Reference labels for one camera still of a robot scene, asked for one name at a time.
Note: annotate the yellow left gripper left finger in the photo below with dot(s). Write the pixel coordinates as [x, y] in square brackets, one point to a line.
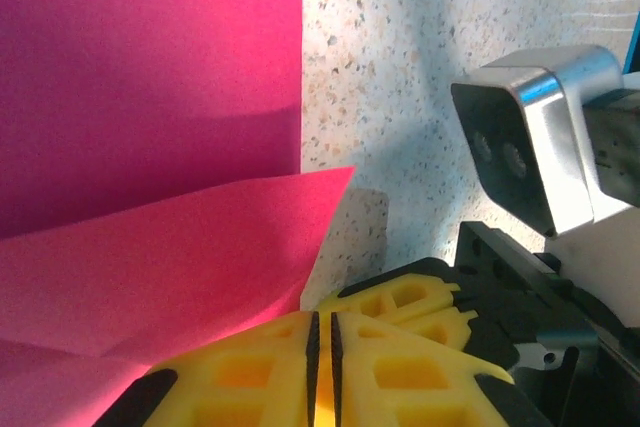
[240, 382]

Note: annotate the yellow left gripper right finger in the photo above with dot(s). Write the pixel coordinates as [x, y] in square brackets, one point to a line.
[410, 382]

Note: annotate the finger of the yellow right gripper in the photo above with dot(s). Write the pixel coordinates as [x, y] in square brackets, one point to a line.
[445, 327]
[400, 294]

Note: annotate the magenta cloth piece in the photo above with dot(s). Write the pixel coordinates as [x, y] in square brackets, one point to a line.
[150, 122]

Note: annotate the thin blue edge strip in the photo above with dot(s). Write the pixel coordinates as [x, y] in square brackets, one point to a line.
[634, 47]

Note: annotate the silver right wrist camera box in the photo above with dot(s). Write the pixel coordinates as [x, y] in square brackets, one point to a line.
[550, 137]

